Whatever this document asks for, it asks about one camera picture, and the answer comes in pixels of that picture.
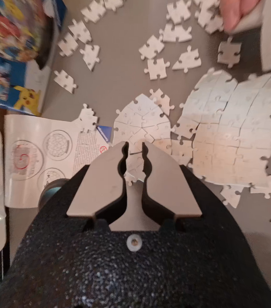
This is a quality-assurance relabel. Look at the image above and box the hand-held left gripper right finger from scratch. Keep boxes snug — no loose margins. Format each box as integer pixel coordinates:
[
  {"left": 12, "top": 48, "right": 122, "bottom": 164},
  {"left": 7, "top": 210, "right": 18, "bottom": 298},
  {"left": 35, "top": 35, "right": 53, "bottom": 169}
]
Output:
[{"left": 141, "top": 142, "right": 203, "bottom": 219}]

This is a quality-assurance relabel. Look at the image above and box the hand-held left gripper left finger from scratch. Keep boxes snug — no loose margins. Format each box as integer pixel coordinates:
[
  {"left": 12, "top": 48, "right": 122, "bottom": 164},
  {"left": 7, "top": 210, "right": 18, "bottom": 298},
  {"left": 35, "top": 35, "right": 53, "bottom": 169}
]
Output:
[{"left": 66, "top": 141, "right": 129, "bottom": 219}]

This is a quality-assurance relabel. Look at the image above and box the partly built puzzle ball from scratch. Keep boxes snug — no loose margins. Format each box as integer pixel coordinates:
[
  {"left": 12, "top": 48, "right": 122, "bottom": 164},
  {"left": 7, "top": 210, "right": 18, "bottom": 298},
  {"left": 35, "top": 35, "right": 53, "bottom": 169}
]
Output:
[{"left": 113, "top": 68, "right": 271, "bottom": 193}]

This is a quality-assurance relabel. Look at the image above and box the black round ball stand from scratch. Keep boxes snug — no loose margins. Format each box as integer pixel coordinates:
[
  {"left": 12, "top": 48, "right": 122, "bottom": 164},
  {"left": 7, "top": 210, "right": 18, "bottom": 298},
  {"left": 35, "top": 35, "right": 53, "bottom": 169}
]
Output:
[{"left": 38, "top": 178, "right": 70, "bottom": 213}]

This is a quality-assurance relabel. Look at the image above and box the blue puzzle box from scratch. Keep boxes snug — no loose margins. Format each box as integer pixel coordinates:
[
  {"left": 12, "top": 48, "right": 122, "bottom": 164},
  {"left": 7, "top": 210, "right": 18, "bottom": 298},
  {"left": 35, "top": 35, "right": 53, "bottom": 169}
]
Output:
[{"left": 0, "top": 0, "right": 68, "bottom": 117}]

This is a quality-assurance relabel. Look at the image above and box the person's right hand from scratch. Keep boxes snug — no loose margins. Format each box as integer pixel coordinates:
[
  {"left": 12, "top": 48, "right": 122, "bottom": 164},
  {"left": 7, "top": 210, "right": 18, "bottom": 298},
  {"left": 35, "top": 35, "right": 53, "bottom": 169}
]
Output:
[{"left": 219, "top": 0, "right": 263, "bottom": 31}]

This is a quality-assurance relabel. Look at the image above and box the white instruction leaflet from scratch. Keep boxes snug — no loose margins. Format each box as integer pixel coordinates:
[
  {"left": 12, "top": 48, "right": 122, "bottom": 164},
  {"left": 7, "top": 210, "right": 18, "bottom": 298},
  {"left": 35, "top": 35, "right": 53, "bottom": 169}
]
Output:
[{"left": 4, "top": 114, "right": 113, "bottom": 208}]

